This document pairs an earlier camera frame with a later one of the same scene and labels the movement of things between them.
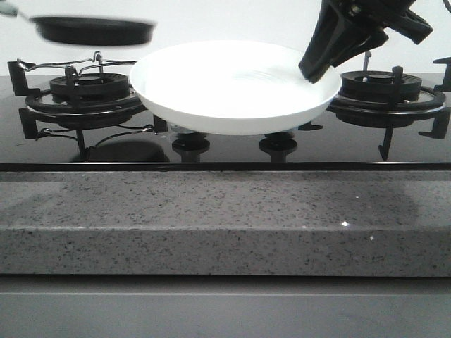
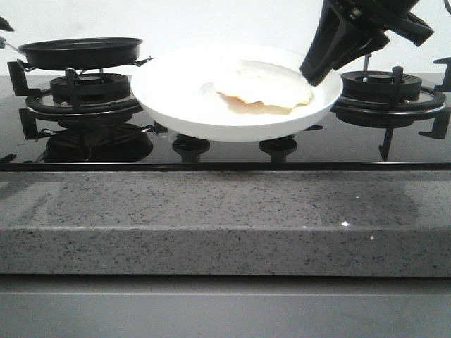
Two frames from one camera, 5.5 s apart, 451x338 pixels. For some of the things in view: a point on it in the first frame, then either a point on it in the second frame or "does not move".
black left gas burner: (92, 88) does not move
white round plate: (232, 88) does not move
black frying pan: (86, 30) → (82, 54)
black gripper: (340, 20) does not move
